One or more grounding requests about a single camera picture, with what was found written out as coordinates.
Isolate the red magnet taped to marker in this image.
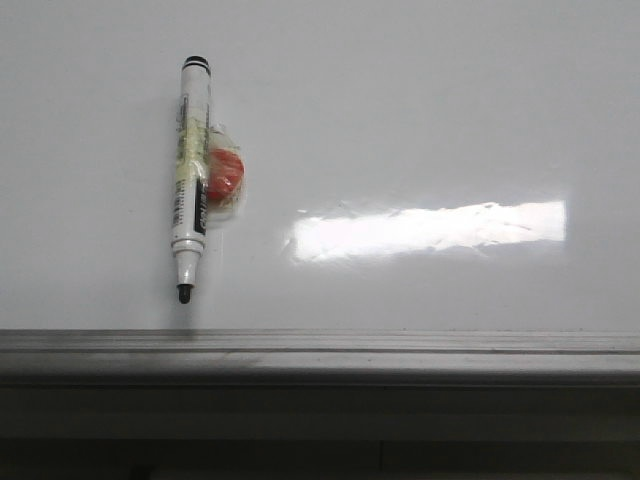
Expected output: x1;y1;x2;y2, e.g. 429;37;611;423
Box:
207;124;246;225

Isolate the grey aluminium whiteboard frame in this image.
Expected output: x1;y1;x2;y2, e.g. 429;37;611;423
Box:
1;329;639;387

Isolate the white whiteboard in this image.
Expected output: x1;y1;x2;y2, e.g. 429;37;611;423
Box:
1;1;639;332

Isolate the white black whiteboard marker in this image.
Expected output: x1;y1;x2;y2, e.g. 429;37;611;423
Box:
171;56;211;304

